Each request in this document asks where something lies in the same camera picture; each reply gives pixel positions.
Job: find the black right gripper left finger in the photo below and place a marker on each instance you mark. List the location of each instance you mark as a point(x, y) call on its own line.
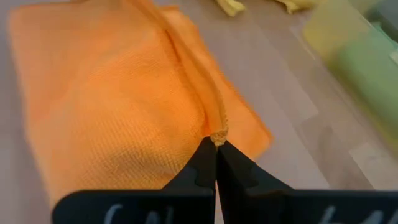
point(174, 205)

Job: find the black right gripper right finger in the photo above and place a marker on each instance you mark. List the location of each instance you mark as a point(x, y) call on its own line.
point(264, 202)

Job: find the orange microfiber towel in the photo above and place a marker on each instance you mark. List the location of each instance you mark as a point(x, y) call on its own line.
point(109, 93)

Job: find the green microfiber towel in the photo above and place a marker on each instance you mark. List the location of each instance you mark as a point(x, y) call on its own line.
point(373, 71)

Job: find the yellow microfiber towel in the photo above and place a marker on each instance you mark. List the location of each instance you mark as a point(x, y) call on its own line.
point(231, 7)

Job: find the yellow translucent plastic bin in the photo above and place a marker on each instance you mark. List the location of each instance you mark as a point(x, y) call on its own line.
point(329, 28)

